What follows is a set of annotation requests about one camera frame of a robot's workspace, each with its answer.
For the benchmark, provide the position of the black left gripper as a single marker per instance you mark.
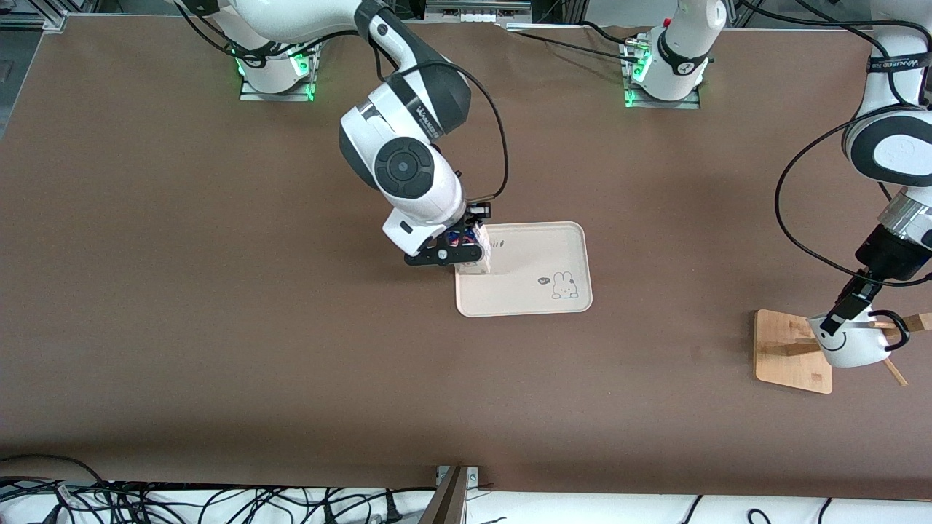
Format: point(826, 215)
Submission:
point(890, 256)

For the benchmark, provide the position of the blue white milk carton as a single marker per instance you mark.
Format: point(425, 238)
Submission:
point(477, 258)

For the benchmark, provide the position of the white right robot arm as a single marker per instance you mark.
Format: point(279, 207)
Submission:
point(400, 167)

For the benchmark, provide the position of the cream rabbit print tray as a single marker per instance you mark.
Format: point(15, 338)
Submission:
point(539, 280)

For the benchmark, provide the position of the wooden mug rack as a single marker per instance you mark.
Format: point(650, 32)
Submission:
point(783, 353)

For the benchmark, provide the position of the grey power strip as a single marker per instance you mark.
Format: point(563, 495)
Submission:
point(477, 9)

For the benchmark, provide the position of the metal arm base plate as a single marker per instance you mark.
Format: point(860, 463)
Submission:
point(309, 87)
point(692, 102)

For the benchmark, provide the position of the aluminium profile post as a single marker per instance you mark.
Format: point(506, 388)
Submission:
point(445, 502)

